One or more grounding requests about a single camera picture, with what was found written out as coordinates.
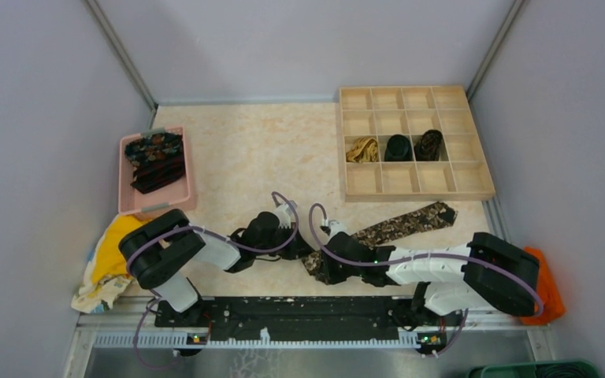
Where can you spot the wooden compartment tray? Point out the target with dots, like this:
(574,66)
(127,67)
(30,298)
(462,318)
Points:
(461,173)

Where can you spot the dark ties in basket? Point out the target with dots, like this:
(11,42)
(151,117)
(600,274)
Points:
(158,161)

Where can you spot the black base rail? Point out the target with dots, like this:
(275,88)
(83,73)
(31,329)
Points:
(295,319)

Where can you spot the pink plastic basket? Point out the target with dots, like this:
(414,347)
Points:
(178,195)

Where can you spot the rolled dark green tie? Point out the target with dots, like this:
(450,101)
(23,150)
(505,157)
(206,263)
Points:
(398,149)

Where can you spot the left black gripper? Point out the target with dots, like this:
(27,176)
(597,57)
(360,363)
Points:
(297,250)

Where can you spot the brown floral patterned tie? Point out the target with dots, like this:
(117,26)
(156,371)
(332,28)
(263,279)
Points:
(436,216)

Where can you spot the yellow cloth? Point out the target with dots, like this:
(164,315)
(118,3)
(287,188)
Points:
(112,250)

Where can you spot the white patterned cloth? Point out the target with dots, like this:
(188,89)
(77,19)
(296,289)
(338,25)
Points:
(105,279)

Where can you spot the orange cloth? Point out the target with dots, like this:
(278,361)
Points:
(548,291)

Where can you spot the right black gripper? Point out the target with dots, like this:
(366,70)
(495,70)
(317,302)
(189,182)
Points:
(328,276)

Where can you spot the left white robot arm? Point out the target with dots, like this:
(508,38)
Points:
(156,253)

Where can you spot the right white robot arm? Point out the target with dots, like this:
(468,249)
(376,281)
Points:
(486,271)

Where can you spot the rolled yellow tie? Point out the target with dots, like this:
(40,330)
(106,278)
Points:
(364,150)

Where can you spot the green bin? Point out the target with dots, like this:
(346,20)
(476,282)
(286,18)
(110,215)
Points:
(575,368)

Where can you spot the rolled brown patterned tie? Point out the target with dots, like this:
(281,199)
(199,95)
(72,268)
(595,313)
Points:
(428,147)

